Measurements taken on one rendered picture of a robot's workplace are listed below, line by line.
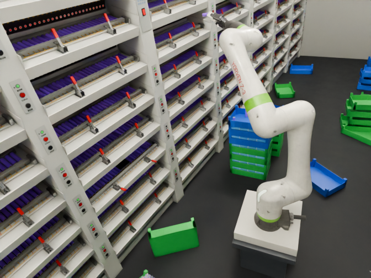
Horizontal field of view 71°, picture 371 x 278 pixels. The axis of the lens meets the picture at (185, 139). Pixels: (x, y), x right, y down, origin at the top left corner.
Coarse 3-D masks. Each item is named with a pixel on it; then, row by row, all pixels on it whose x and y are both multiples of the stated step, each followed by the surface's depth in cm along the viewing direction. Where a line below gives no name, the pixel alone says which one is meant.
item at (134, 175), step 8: (152, 136) 174; (152, 144) 176; (160, 144) 174; (152, 152) 170; (160, 152) 171; (136, 168) 159; (144, 168) 160; (128, 176) 154; (136, 176) 156; (120, 184) 150; (128, 184) 152; (112, 192) 145; (120, 192) 148; (104, 200) 141; (112, 200) 144; (96, 208) 137; (104, 208) 141
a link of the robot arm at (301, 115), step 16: (288, 112) 108; (304, 112) 109; (288, 128) 110; (304, 128) 112; (288, 144) 122; (304, 144) 116; (288, 160) 126; (304, 160) 120; (288, 176) 129; (304, 176) 124; (304, 192) 127
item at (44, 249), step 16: (48, 224) 126; (64, 224) 129; (32, 240) 121; (48, 240) 122; (64, 240) 123; (16, 256) 116; (32, 256) 116; (48, 256) 117; (0, 272) 108; (16, 272) 111; (32, 272) 113
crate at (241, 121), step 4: (236, 108) 206; (240, 108) 207; (244, 108) 206; (236, 112) 208; (240, 112) 209; (244, 112) 207; (232, 116) 203; (236, 116) 207; (240, 116) 206; (244, 116) 205; (228, 120) 194; (232, 120) 193; (236, 120) 202; (240, 120) 201; (244, 120) 200; (248, 120) 200; (232, 124) 195; (236, 124) 193; (240, 124) 192; (244, 124) 190; (248, 124) 189; (244, 128) 192; (248, 128) 190
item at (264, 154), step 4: (232, 148) 208; (236, 148) 206; (240, 148) 204; (244, 148) 203; (268, 148) 198; (240, 152) 207; (244, 152) 205; (248, 152) 203; (252, 152) 201; (256, 152) 200; (260, 152) 198; (264, 152) 196; (268, 152) 201; (260, 156) 200; (264, 156) 198
